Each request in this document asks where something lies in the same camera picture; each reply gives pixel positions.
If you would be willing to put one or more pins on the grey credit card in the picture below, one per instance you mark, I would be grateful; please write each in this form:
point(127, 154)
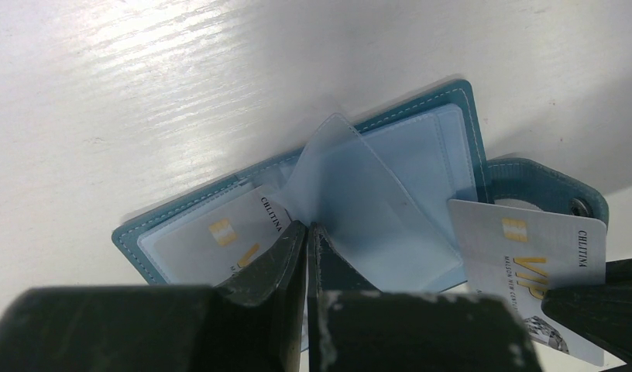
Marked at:
point(521, 254)

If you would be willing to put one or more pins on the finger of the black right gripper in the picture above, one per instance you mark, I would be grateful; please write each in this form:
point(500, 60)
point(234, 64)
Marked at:
point(602, 314)

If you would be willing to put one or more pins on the white credit card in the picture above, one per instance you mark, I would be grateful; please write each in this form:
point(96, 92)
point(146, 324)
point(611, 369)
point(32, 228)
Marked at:
point(209, 243)

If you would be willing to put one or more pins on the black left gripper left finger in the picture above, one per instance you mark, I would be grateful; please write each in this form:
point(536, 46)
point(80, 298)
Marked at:
point(250, 322)

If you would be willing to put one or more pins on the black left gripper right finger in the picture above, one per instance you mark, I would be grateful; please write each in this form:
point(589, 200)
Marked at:
point(353, 326)

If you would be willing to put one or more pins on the blue leather card holder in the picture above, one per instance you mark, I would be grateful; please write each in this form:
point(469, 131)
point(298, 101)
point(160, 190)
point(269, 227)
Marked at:
point(381, 189)

